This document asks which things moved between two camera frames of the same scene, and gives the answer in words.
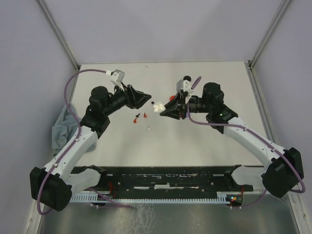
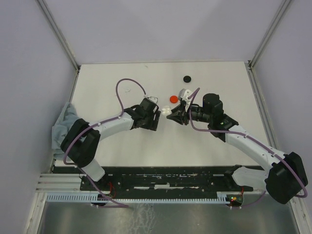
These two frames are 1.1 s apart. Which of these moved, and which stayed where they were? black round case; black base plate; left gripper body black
Moved: left gripper body black
Stayed: black round case; black base plate
